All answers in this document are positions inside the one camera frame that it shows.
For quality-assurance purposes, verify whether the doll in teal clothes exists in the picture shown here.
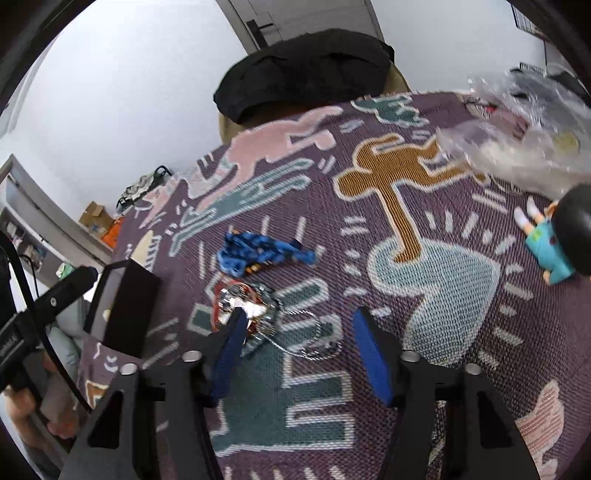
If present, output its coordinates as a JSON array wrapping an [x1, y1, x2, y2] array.
[[513, 183, 591, 287]]

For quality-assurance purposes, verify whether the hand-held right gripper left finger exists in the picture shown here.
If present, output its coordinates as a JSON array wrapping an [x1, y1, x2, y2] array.
[[58, 308, 250, 480]]

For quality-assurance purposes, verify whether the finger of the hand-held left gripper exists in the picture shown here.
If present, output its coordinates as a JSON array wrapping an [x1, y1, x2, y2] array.
[[28, 266, 99, 320]]

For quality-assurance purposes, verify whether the red cord bracelet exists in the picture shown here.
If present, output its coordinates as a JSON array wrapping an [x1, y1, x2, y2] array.
[[211, 276, 271, 337]]

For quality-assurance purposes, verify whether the clear plastic bag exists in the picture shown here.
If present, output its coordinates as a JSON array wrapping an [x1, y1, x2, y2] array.
[[436, 62, 591, 198]]

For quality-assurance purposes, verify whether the orange box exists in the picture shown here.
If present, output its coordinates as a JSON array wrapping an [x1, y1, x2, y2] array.
[[100, 219, 124, 250]]

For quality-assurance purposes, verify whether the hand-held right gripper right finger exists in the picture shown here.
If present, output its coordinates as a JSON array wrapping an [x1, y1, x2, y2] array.
[[352, 305, 542, 480]]

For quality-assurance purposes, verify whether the black cushion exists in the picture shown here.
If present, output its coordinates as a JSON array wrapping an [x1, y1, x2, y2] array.
[[213, 28, 396, 124]]

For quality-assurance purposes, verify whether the silver chain necklace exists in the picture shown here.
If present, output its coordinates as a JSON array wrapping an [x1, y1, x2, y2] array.
[[217, 282, 343, 361]]

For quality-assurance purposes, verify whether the person's left hand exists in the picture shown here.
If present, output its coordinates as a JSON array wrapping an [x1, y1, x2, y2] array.
[[2, 355, 79, 446]]

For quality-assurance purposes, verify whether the printed blanket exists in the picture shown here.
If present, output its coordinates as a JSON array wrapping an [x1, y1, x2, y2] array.
[[76, 90, 591, 480]]

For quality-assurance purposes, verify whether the grey door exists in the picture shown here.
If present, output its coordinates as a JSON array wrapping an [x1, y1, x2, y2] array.
[[217, 0, 385, 55]]

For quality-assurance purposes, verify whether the blue braided lanyard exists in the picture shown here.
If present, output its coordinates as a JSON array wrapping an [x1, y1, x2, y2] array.
[[219, 231, 317, 277]]

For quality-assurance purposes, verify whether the black jewelry box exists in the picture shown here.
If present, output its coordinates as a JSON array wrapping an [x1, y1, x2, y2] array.
[[83, 259, 162, 360]]

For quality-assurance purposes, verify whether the black wire rack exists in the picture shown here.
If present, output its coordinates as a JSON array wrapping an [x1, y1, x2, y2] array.
[[116, 165, 173, 212]]

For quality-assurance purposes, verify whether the cardboard box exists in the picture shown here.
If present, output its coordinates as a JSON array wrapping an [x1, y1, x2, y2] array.
[[78, 201, 114, 232]]

